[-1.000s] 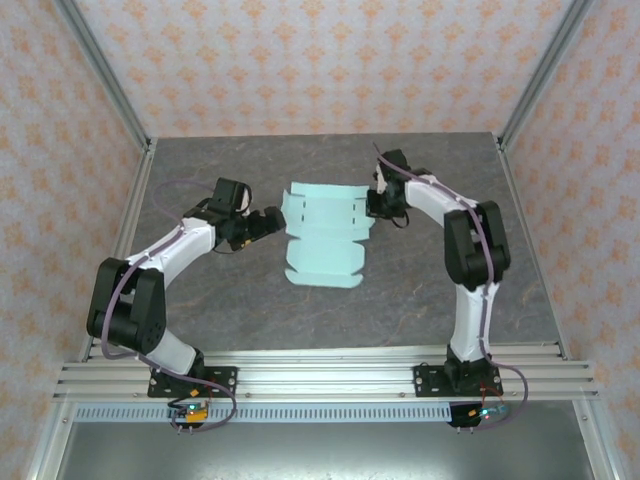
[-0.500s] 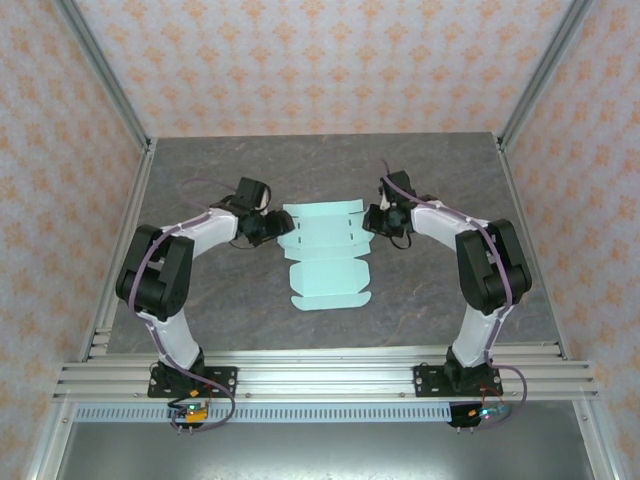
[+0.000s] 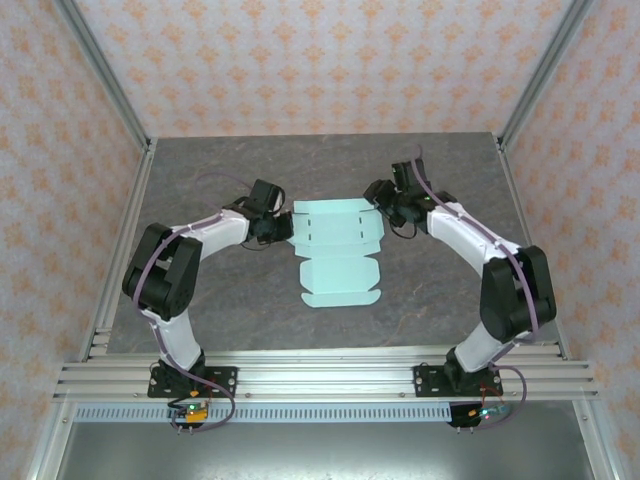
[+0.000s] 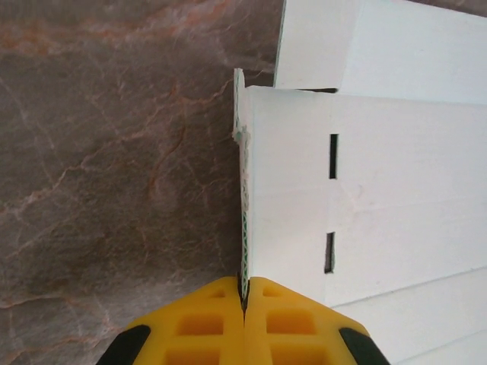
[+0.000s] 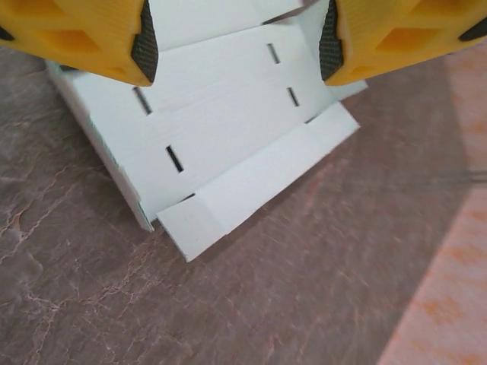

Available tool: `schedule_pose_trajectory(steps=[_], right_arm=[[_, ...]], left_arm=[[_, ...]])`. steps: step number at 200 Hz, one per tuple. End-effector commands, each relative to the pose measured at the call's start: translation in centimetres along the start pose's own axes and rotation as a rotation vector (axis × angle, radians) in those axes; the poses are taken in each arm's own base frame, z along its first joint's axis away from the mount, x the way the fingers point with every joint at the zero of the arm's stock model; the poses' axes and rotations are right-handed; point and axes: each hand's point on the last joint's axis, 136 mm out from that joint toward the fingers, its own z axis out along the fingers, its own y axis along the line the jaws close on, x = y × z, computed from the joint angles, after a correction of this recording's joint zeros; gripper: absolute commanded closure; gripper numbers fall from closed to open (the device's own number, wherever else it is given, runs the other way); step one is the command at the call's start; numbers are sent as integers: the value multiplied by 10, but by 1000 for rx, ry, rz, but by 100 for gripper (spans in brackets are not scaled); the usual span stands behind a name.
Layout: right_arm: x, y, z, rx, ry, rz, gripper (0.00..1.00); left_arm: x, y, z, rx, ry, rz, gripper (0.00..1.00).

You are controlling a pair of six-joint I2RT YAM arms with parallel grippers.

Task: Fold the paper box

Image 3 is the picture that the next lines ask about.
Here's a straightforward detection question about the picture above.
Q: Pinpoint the mint green paper box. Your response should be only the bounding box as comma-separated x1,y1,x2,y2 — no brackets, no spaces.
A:
292,197,386,310

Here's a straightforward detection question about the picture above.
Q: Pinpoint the narrow aluminium cross beam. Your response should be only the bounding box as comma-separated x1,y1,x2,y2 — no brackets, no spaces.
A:
81,347,571,365

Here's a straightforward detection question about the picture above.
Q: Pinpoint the wide aluminium mounting beam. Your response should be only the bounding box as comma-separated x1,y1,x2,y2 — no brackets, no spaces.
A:
52,362,599,402

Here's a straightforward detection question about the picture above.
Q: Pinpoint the yellow green left circuit board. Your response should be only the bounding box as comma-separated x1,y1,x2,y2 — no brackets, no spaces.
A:
171,399,212,427

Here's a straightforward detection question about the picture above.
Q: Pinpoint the green lit right circuit board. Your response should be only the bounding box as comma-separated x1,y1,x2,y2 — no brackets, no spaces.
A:
467,403,512,427

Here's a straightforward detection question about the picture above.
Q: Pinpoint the grey metal shelf sheet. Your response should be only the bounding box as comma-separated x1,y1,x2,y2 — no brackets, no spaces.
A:
53,422,592,480

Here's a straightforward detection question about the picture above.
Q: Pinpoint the aluminium table side rail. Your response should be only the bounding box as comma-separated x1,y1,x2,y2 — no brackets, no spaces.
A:
78,137,159,362
494,133,571,361

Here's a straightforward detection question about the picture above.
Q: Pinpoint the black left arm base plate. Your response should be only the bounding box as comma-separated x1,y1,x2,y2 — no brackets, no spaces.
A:
147,365,239,399

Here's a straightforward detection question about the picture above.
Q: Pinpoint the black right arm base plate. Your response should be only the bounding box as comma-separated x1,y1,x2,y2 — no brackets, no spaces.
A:
413,364,502,399

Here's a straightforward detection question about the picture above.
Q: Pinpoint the grey slotted cable duct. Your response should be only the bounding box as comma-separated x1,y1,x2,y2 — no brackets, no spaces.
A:
74,402,454,424

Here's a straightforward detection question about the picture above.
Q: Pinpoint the aluminium frame post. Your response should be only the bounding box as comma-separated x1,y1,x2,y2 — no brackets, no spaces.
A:
497,0,597,151
52,0,154,151

